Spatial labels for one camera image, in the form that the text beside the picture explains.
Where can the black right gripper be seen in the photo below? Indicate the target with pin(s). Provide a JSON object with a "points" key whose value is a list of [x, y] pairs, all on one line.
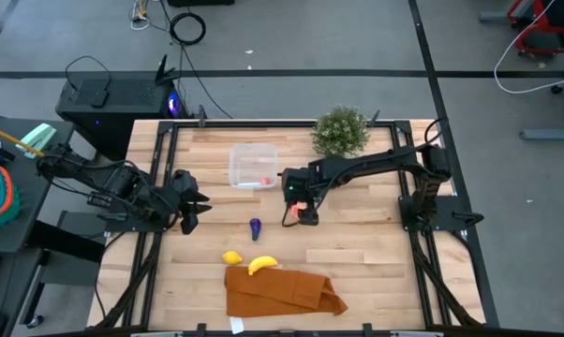
{"points": [[312, 206]]}

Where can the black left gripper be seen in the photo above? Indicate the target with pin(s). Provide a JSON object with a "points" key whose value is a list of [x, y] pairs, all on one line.
{"points": [[183, 187]]}

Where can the pink yellow toy peach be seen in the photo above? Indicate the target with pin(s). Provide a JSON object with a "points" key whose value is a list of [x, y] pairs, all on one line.
{"points": [[298, 209]]}

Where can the small red toy strawberry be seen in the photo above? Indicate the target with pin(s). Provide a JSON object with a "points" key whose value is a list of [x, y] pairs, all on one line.
{"points": [[265, 180]]}

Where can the purple toy eggplant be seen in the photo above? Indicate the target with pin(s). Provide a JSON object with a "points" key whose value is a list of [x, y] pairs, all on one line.
{"points": [[255, 227]]}

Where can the yellow toy lemon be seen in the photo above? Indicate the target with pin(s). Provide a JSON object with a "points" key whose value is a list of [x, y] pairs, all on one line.
{"points": [[233, 257]]}

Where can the yellow toy banana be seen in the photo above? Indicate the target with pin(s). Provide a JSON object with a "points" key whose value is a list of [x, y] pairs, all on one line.
{"points": [[261, 263]]}

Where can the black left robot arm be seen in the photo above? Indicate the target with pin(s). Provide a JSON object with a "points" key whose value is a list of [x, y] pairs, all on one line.
{"points": [[118, 182]]}

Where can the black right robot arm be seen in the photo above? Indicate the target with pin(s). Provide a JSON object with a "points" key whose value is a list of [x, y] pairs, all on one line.
{"points": [[371, 164]]}

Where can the clear plastic tupperware container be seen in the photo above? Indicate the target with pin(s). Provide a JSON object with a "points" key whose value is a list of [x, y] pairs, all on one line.
{"points": [[254, 161]]}

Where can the green potted plant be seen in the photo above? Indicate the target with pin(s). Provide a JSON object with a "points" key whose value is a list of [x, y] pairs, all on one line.
{"points": [[340, 133]]}

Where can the orange brown cloth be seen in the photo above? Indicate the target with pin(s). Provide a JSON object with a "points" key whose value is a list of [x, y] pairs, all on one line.
{"points": [[272, 292]]}

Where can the black computer tower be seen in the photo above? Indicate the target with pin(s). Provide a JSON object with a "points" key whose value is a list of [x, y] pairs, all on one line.
{"points": [[118, 107]]}

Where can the white paper tag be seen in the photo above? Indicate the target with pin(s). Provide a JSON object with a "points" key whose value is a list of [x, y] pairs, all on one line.
{"points": [[236, 325]]}

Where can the black side desk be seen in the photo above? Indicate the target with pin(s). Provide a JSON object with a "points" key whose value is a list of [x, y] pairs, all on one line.
{"points": [[34, 206]]}

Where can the mint green stapler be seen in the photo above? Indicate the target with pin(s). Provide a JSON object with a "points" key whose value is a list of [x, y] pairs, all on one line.
{"points": [[37, 137]]}

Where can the long yellow rod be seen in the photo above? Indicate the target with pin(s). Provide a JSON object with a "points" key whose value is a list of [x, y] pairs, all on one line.
{"points": [[10, 138]]}

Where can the grey metal table foot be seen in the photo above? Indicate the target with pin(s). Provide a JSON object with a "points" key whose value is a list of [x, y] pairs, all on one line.
{"points": [[549, 135]]}

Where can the red black chair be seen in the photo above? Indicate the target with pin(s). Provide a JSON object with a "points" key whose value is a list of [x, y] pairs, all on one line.
{"points": [[539, 44]]}

